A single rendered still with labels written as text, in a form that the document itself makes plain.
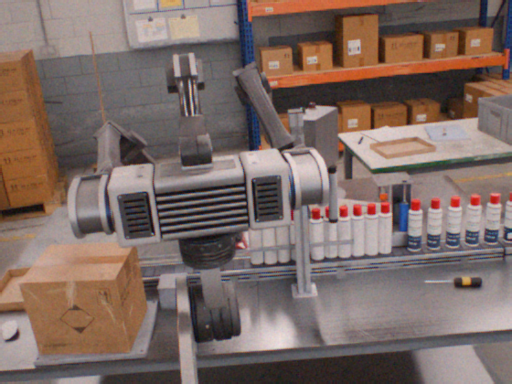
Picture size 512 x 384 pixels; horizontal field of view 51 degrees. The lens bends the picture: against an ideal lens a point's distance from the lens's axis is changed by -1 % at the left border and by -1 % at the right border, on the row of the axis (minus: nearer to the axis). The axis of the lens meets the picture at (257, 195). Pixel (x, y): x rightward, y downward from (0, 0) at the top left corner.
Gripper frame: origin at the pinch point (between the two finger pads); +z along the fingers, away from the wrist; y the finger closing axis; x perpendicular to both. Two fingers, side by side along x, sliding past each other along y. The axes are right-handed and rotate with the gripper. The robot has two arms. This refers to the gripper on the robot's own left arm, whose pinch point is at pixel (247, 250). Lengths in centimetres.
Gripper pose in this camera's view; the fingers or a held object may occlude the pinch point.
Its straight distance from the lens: 210.0
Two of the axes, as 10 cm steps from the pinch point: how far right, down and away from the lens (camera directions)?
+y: -0.4, -4.1, 9.1
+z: 6.6, 6.7, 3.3
